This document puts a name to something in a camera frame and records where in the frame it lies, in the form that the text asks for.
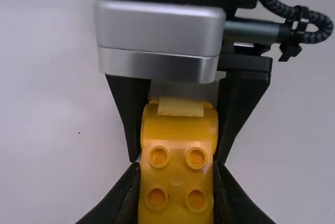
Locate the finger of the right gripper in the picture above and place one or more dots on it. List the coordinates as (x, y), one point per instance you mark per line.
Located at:
(131, 103)

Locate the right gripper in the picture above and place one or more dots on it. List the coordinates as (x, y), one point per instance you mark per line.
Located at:
(243, 67)

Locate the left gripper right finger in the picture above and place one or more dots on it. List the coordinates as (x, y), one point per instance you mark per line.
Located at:
(235, 203)

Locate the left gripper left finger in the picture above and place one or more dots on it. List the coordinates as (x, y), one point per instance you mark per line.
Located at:
(117, 200)

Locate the yellow toy car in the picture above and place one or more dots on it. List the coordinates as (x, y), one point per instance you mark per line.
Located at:
(178, 182)

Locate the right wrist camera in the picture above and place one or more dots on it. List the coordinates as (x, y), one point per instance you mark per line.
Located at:
(157, 38)

